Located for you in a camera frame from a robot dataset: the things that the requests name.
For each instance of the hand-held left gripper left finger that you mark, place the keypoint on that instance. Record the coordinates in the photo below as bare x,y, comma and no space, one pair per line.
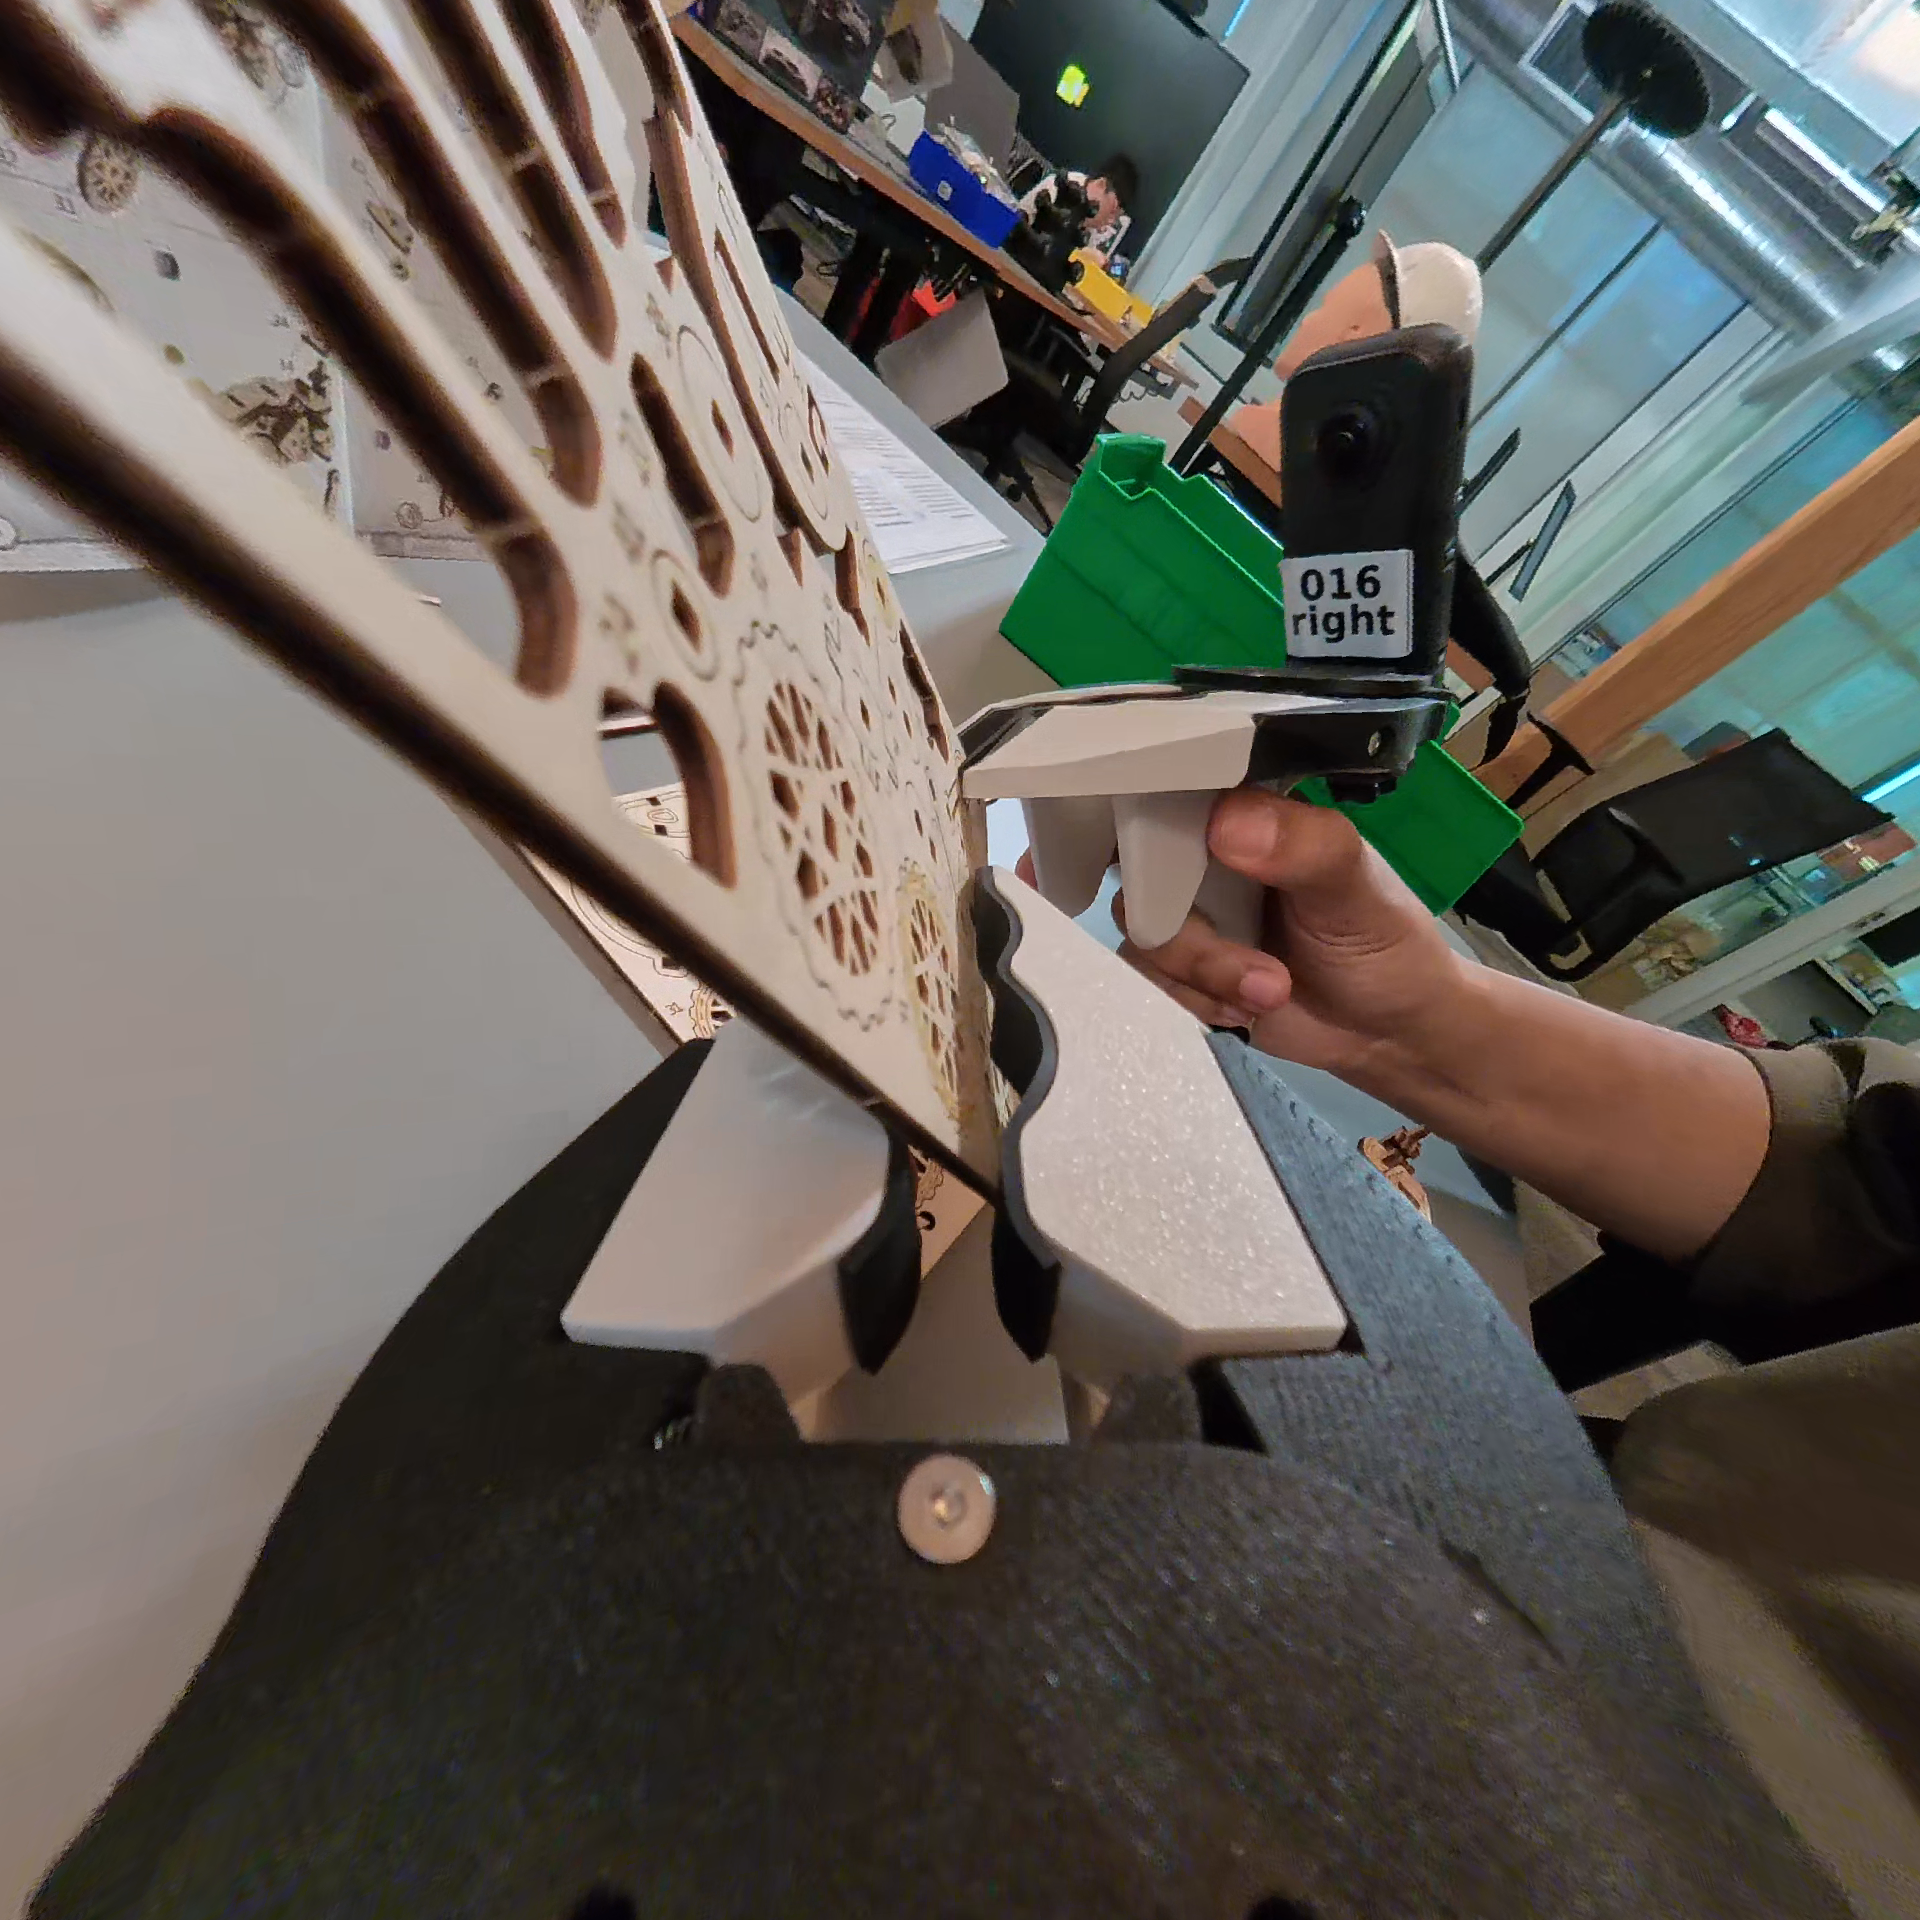
705,1231

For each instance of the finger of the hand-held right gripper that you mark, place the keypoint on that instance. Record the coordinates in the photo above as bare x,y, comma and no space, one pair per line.
1111,759
1050,708

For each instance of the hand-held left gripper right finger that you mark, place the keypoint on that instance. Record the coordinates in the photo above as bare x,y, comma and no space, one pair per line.
1169,1170

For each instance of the partly built wooden model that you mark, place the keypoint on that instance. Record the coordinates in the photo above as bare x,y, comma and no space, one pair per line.
1392,1161

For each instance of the wooden puzzle sheet small wheels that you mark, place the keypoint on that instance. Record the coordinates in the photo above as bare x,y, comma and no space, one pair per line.
300,517

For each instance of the grey desk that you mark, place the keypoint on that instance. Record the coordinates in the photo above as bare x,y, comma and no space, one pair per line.
223,1050

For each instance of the person's right hand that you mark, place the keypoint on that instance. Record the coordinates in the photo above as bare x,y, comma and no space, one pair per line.
1334,928

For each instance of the green plastic bin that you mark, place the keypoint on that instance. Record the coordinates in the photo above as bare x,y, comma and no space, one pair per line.
1141,568

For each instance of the papers in plastic sleeve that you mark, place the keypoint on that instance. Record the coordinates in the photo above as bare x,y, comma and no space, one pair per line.
914,478

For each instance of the wooden puzzle sheet rectangular window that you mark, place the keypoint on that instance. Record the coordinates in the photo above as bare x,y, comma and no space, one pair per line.
645,939

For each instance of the black office chair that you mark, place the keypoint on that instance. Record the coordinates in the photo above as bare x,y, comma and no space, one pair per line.
1694,838

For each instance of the grey office chair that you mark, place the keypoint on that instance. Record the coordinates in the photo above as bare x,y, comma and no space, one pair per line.
945,353

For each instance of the blue box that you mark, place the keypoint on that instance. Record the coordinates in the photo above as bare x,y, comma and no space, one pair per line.
960,187

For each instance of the black monitor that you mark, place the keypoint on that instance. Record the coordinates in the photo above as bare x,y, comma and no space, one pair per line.
1141,59

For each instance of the black disc on pole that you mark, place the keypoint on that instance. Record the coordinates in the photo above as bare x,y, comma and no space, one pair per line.
1651,68

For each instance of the printed instruction booklet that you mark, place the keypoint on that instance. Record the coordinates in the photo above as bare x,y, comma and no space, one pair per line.
223,331

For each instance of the wooden rail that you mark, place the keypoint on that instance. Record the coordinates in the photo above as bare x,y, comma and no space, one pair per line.
1800,568

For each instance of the silver ventilation duct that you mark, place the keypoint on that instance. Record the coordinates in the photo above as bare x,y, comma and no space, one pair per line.
1800,223

